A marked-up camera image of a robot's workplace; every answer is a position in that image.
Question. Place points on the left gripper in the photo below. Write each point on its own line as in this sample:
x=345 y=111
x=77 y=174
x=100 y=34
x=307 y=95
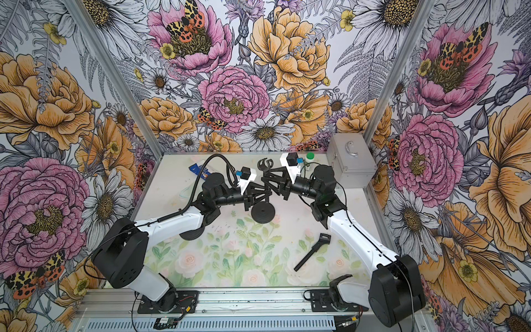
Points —
x=249 y=195

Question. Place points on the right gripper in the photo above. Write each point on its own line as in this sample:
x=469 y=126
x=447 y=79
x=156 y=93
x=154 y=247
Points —
x=285 y=184

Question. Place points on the black round stand base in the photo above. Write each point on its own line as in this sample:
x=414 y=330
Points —
x=263 y=212

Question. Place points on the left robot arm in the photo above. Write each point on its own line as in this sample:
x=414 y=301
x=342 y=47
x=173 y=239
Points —
x=121 y=254

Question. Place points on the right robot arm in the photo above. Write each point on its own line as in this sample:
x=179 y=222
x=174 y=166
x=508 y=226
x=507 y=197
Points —
x=395 y=291

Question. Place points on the white green-capped pill bottle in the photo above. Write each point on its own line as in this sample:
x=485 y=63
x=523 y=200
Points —
x=310 y=157

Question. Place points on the blue gauze bandage packet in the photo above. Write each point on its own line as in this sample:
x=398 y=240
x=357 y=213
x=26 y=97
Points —
x=198 y=169

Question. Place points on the silver first aid case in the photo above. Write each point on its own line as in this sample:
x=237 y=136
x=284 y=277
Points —
x=351 y=160

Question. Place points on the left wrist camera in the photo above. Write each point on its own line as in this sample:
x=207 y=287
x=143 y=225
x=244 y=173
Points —
x=244 y=177

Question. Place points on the aluminium front rail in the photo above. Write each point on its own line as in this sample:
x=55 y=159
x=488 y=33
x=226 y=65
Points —
x=212 y=302

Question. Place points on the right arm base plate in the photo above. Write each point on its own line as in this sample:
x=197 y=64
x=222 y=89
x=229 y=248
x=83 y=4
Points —
x=329 y=300

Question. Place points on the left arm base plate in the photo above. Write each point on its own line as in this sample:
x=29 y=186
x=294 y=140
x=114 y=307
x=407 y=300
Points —
x=173 y=302

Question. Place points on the white vented cable duct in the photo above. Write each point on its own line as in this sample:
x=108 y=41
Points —
x=262 y=323

